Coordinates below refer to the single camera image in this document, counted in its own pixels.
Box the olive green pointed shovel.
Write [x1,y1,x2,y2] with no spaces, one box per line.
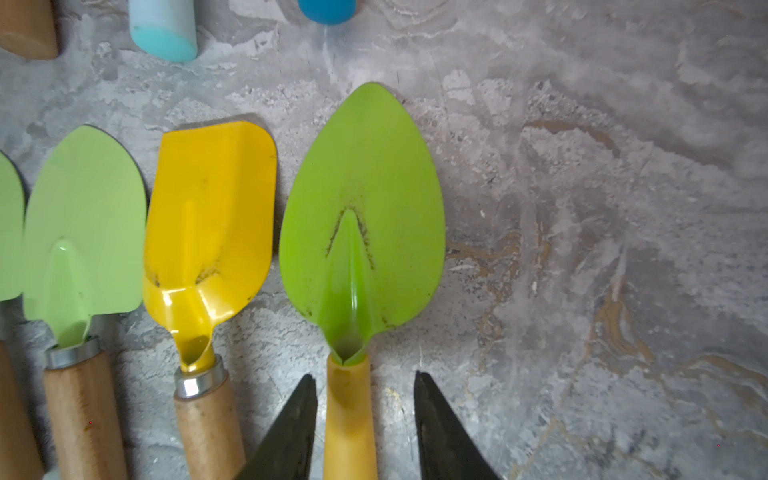
[0,0,59,60]

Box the light green shovel wide blade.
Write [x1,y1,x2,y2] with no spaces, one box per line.
[0,149,46,480]

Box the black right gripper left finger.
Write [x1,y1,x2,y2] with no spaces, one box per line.
[236,374,318,480]

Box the green shovel yellow blue handle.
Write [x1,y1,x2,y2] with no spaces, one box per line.
[279,82,446,479]

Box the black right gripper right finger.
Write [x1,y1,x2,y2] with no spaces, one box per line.
[414,371,500,480]

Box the light blue shovel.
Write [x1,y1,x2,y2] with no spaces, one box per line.
[129,0,198,62]

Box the narrow green trowel wooden handle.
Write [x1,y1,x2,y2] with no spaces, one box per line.
[22,125,147,479]

